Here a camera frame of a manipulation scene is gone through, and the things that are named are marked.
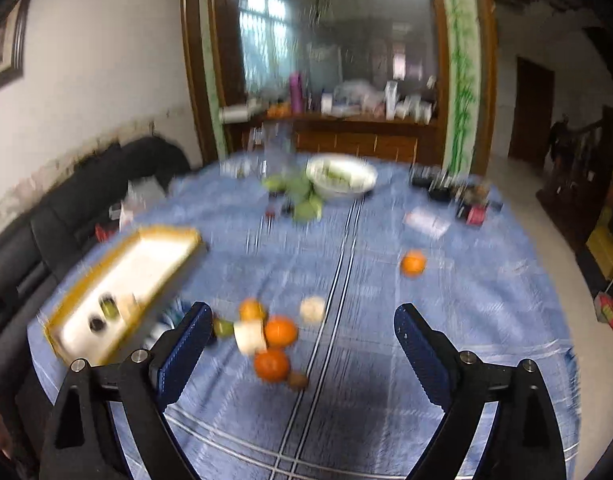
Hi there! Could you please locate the framed wall picture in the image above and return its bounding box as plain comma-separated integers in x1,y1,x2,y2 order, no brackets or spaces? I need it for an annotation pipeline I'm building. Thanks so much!
0,0,33,98

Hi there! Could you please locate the orange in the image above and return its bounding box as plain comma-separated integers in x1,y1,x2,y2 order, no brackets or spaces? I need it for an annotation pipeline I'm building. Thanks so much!
254,348,292,385
265,315,299,349
239,298,266,322
400,250,428,278

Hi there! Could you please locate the red and black box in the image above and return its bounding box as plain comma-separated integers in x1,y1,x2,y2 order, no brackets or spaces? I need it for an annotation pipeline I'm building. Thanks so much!
456,195,503,227

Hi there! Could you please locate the white bowl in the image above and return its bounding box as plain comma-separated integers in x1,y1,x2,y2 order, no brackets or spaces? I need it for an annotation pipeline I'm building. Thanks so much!
306,155,378,200

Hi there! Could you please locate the wooden cabinet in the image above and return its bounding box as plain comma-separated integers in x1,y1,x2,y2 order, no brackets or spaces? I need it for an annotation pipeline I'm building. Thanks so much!
226,112,444,166

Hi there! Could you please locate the black electronic device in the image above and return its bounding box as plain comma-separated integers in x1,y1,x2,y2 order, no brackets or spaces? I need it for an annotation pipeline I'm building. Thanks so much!
410,167,459,203

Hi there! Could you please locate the yellow-edged white foam box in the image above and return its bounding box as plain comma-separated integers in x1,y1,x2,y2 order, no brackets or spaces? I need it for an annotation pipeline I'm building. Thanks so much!
43,226,208,367

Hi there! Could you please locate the white card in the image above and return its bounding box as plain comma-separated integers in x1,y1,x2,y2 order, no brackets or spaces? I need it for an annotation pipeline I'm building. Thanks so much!
403,208,451,241

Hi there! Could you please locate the green leafy vegetable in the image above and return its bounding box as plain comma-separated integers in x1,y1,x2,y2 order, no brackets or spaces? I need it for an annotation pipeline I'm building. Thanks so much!
263,172,324,223

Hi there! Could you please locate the clear glass pitcher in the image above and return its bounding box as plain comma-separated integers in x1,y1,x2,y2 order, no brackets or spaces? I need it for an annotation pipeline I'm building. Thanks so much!
259,122,294,178

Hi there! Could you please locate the black sofa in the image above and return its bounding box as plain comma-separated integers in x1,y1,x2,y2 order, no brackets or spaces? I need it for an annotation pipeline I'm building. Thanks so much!
0,136,192,461

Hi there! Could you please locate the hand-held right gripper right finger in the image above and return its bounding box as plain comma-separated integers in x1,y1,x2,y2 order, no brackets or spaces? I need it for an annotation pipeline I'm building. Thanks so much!
393,303,568,480

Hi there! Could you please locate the clear plastic bag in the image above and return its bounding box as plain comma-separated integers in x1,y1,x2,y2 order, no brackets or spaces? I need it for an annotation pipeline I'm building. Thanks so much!
117,176,168,228

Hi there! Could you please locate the blue plaid tablecloth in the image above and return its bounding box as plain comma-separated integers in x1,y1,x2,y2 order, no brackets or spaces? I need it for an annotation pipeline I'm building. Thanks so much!
26,152,582,480

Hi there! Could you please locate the purple bottle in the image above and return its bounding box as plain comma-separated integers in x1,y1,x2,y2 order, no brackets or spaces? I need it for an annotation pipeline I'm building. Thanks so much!
289,72,305,113

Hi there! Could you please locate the dark figure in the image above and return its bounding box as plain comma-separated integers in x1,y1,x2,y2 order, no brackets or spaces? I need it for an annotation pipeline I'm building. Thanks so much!
549,116,579,176

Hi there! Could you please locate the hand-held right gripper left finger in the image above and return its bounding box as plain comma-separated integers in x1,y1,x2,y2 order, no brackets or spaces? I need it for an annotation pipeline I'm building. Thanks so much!
39,301,214,480

